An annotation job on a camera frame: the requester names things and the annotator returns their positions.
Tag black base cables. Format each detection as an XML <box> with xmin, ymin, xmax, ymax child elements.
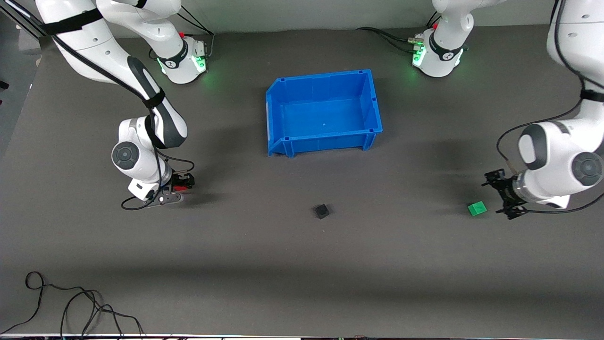
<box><xmin>356</xmin><ymin>10</ymin><xmax>442</xmax><ymax>53</ymax></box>
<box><xmin>176</xmin><ymin>5</ymin><xmax>216</xmax><ymax>61</ymax></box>

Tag aluminium frame rail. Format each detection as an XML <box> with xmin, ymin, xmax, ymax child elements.
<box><xmin>0</xmin><ymin>0</ymin><xmax>48</xmax><ymax>39</ymax></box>

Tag gray table mat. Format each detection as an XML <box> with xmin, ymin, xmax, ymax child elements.
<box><xmin>0</xmin><ymin>19</ymin><xmax>604</xmax><ymax>337</ymax></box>

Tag blue plastic storage bin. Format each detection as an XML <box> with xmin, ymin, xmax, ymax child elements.
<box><xmin>265</xmin><ymin>69</ymin><xmax>383</xmax><ymax>158</ymax></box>

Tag black looped loose cable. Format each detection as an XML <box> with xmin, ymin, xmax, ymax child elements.
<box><xmin>0</xmin><ymin>272</ymin><xmax>102</xmax><ymax>334</ymax></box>

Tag black tangled loose cable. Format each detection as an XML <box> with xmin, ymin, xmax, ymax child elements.
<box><xmin>60</xmin><ymin>289</ymin><xmax>145</xmax><ymax>339</ymax></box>

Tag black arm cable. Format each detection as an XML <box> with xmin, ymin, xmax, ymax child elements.
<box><xmin>46</xmin><ymin>33</ymin><xmax>195</xmax><ymax>211</ymax></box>
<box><xmin>495</xmin><ymin>0</ymin><xmax>604</xmax><ymax>216</ymax></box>

